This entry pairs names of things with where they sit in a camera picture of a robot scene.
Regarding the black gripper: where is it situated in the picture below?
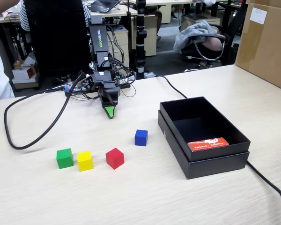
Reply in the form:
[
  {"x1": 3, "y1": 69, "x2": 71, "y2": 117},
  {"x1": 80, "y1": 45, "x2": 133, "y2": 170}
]
[{"x1": 91, "y1": 71, "x2": 121, "y2": 120}]

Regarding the red wooden cube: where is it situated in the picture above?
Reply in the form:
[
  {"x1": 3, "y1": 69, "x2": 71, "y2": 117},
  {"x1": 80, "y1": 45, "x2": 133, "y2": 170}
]
[{"x1": 105, "y1": 148, "x2": 125, "y2": 170}]

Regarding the yellow wooden cube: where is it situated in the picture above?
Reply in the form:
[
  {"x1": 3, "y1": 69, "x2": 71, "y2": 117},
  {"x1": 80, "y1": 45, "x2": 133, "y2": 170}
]
[{"x1": 77, "y1": 150, "x2": 94, "y2": 172}]

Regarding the green wooden cube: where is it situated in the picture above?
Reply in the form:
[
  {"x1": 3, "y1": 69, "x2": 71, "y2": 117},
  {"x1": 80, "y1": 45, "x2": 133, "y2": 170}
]
[{"x1": 56, "y1": 148, "x2": 74, "y2": 169}]

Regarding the person bare forearm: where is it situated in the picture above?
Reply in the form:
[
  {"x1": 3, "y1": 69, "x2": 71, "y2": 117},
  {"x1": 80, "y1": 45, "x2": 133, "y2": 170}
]
[{"x1": 0, "y1": 0, "x2": 21, "y2": 17}]

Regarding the robot base electronics board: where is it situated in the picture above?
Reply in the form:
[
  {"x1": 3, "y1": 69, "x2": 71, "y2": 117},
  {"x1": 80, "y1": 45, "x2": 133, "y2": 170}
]
[{"x1": 64, "y1": 77, "x2": 132, "y2": 97}]

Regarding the black cardboard box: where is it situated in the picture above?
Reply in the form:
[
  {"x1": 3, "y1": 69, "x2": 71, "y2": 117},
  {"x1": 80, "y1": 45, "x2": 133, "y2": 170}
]
[{"x1": 159, "y1": 96, "x2": 251, "y2": 163}]

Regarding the black open box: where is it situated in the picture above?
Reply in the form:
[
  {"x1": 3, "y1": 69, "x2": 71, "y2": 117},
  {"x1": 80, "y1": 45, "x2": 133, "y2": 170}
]
[{"x1": 157, "y1": 110, "x2": 250, "y2": 180}]

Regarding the large brown cardboard box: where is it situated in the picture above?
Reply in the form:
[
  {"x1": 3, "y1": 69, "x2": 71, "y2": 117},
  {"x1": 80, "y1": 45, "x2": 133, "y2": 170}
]
[{"x1": 234, "y1": 0, "x2": 281, "y2": 93}]

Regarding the blue wooden cube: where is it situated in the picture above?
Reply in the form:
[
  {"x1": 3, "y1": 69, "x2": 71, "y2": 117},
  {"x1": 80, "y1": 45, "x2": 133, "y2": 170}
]
[{"x1": 134, "y1": 129, "x2": 148, "y2": 147}]

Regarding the beige drawer cabinet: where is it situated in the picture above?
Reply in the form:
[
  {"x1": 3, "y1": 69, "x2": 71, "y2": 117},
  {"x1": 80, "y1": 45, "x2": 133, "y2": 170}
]
[{"x1": 106, "y1": 27, "x2": 130, "y2": 68}]

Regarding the black vertical pole stand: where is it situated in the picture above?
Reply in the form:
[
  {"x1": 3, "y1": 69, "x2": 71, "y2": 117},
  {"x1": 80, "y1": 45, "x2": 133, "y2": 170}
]
[{"x1": 135, "y1": 0, "x2": 148, "y2": 80}]

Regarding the beige desk side cabinet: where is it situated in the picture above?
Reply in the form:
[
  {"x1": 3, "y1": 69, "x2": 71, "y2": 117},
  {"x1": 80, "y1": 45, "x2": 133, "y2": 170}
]
[{"x1": 132, "y1": 14, "x2": 158, "y2": 57}]

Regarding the black mesh office chair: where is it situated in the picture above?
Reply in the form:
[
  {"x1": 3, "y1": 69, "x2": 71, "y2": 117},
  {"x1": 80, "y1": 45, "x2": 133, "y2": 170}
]
[{"x1": 22, "y1": 0, "x2": 93, "y2": 78}]

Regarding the flat brown cardboard carton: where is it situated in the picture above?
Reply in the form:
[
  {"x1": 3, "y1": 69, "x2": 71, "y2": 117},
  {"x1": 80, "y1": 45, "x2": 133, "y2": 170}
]
[{"x1": 13, "y1": 72, "x2": 40, "y2": 90}]

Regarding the beige office desk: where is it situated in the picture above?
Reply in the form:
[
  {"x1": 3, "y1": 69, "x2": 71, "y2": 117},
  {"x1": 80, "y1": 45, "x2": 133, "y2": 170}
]
[{"x1": 0, "y1": 4, "x2": 138, "y2": 24}]

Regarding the white and red carton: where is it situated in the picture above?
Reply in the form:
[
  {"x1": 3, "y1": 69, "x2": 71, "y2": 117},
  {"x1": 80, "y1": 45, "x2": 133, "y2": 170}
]
[{"x1": 12, "y1": 67, "x2": 36, "y2": 80}]

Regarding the black laptop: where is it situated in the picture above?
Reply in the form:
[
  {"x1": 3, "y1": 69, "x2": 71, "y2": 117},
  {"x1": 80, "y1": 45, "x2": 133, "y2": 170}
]
[{"x1": 88, "y1": 0, "x2": 121, "y2": 14}]

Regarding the red printed packet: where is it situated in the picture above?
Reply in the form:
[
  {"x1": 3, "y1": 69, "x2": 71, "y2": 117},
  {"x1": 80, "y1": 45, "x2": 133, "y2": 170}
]
[{"x1": 187, "y1": 137, "x2": 229, "y2": 152}]

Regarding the grey fleece cloth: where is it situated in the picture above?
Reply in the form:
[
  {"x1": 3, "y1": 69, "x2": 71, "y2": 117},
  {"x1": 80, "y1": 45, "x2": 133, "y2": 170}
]
[{"x1": 173, "y1": 20, "x2": 218, "y2": 52}]

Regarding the person in striped shirt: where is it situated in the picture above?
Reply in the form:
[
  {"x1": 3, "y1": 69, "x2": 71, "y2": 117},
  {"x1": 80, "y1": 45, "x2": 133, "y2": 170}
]
[{"x1": 20, "y1": 0, "x2": 92, "y2": 32}]

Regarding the office chair with chrome armrest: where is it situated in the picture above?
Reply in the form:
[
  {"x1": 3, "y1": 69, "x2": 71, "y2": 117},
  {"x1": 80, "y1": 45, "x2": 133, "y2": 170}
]
[{"x1": 181, "y1": 3, "x2": 248, "y2": 72}]

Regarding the white shipping label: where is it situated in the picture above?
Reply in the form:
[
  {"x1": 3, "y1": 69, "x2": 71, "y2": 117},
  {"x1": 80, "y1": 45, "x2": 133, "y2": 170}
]
[{"x1": 250, "y1": 7, "x2": 267, "y2": 25}]

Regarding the bare camera circuit board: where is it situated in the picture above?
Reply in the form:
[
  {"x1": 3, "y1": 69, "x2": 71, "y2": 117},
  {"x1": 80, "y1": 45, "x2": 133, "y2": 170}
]
[{"x1": 78, "y1": 71, "x2": 93, "y2": 91}]

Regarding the thin black wire bundle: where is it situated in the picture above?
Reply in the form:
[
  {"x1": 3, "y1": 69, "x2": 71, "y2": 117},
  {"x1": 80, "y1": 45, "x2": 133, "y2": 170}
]
[{"x1": 70, "y1": 22, "x2": 138, "y2": 101}]

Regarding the thick black cable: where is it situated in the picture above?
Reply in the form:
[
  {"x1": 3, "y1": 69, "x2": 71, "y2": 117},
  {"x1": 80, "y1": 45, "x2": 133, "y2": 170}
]
[{"x1": 3, "y1": 74, "x2": 281, "y2": 225}]

